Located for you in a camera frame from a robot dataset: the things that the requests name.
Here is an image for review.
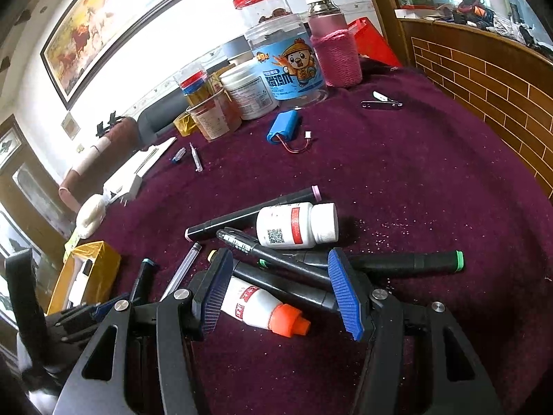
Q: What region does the thick black marker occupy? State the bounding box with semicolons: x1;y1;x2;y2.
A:
207;249;349;313

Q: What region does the clear plastic pen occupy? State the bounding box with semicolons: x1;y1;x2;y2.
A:
159;242;203;303

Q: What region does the grey chair back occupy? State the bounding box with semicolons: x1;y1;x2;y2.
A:
138;92;191;137

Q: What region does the clear plastic cup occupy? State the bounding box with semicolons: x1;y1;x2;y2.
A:
186;88;243;143

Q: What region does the pile of tools and cables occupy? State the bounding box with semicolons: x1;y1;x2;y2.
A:
449;0;553;53

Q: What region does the jar with red blue lid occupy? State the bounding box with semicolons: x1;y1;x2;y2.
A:
174;62;213;109

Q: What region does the thin black pen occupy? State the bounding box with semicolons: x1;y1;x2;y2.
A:
215;228;330;269

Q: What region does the white plastic power strip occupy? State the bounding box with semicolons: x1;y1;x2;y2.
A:
103;136;178;206

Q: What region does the metal nail clipper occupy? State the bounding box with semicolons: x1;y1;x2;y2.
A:
360;91;404;110

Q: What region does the yellow sachet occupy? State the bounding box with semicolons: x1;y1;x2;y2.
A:
208;66;230;96

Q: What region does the yellow cardboard box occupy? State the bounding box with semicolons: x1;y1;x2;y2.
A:
46;241;122;316

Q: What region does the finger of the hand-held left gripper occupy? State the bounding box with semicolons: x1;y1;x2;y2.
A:
45;296;130;344

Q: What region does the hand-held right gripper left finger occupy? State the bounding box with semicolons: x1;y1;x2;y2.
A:
52;248;235;415

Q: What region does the blue battery pack with wire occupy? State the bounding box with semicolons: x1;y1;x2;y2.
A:
265;110;316;155

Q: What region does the white cup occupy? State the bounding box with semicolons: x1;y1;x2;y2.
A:
486;0;513;22

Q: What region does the white cloth lump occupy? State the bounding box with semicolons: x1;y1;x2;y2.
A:
75;193;109;239

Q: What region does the white pill bottle red stripe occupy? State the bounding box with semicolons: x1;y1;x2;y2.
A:
256;201;340;248

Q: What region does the framed painting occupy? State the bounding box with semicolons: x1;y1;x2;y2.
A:
40;0;204;111

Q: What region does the white plastic jar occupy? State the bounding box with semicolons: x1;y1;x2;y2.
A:
220;58;280;121

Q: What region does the brown bolster roll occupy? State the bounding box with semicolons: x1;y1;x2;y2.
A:
58;116;139;213

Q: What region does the pink flask with knit sleeve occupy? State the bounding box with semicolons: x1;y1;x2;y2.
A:
305;0;364;88

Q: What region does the maroon tablecloth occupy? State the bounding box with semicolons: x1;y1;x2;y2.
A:
65;66;553;415

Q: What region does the clear jar red lid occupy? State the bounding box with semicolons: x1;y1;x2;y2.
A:
233;0;295;31

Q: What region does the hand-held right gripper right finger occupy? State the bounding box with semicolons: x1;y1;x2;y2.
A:
327;248;504;415

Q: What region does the black marker green cap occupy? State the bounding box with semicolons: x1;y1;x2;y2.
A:
258;250;466;286

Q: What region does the white bottle orange cap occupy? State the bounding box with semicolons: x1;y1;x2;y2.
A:
219;275;312;338

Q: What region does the black marker pink cap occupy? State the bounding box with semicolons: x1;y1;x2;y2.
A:
184;185;323;243

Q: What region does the clear jar blue cartoon label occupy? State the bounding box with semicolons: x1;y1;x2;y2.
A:
244;12;329;109

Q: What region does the black marker pale blue cap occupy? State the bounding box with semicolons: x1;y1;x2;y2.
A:
129;258;157;304

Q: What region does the wooden counter brick pattern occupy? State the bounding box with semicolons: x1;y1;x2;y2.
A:
397;17;553;200

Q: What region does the red bag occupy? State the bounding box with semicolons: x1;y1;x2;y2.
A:
347;17;403;68

